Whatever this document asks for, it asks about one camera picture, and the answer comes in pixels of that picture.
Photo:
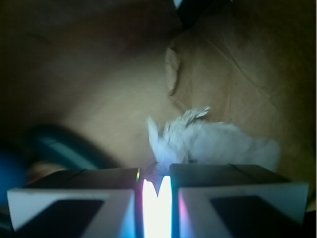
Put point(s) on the blue ball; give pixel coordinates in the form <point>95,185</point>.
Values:
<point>12,171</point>

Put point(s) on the brown paper bag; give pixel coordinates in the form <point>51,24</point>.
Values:
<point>100,68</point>

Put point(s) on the white paper ball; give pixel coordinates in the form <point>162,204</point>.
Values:
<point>190,139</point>

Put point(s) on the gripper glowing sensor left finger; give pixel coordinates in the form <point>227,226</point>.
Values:
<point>79,204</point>

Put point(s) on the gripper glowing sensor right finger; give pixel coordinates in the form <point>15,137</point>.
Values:
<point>236,201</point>

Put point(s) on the dark green toy cucumber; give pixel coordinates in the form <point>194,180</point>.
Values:
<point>60,145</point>

